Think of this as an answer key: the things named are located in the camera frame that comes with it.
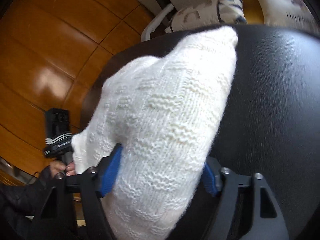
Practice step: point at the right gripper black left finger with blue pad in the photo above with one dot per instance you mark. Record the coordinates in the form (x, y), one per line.
(56, 219)

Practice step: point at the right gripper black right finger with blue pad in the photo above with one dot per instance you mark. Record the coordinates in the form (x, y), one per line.
(228, 205)

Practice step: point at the white knit sweater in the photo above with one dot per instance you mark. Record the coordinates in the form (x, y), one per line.
(165, 112)

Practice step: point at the person's left hand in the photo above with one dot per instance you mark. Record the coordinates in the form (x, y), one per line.
(58, 166)

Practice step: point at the white pillow blue triangles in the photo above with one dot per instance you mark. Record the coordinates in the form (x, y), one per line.
(208, 13)

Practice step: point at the white pillow with text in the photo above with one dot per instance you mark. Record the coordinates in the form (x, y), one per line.
(290, 14)

